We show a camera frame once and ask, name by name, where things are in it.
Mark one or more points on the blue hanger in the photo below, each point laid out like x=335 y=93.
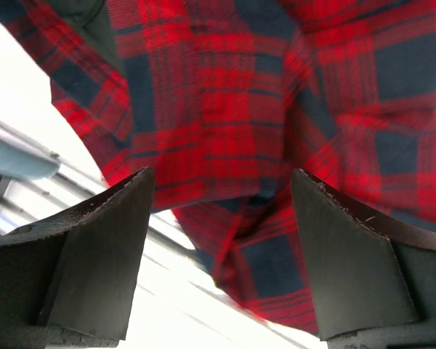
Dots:
x=20 y=162

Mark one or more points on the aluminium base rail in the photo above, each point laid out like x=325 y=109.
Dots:
x=175 y=303

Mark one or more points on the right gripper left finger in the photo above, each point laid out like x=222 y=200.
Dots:
x=68 y=280

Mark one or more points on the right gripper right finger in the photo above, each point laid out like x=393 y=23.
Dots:
x=372 y=277

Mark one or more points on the red navy plaid skirt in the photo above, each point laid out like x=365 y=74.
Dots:
x=224 y=99

